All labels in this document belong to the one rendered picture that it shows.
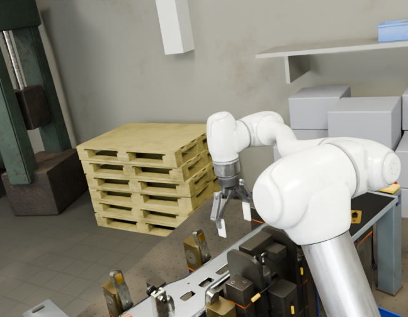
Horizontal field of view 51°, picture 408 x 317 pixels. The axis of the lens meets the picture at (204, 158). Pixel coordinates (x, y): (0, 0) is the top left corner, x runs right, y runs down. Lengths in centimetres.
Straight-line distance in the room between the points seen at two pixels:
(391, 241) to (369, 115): 118
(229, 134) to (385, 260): 84
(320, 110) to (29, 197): 321
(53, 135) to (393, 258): 426
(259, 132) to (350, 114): 146
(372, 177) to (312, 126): 243
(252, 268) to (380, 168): 53
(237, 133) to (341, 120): 152
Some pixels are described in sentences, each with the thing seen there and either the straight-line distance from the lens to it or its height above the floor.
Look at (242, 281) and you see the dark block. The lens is 131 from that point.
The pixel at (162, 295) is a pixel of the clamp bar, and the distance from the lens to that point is 117.
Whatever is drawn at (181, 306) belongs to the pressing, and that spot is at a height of 100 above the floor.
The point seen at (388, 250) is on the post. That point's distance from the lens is 183.
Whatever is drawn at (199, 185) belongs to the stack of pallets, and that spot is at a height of 42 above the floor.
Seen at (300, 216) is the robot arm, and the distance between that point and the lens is 84.
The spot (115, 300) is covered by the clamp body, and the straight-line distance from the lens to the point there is 154.
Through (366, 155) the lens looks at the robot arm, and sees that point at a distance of 95.
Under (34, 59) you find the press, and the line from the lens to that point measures 523.
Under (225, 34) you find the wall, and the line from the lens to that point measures 415.
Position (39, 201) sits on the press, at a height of 18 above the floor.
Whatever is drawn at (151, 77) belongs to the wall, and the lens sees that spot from 471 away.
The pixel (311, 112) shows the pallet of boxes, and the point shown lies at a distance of 331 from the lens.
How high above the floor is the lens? 189
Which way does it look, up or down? 19 degrees down
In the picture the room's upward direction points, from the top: 9 degrees counter-clockwise
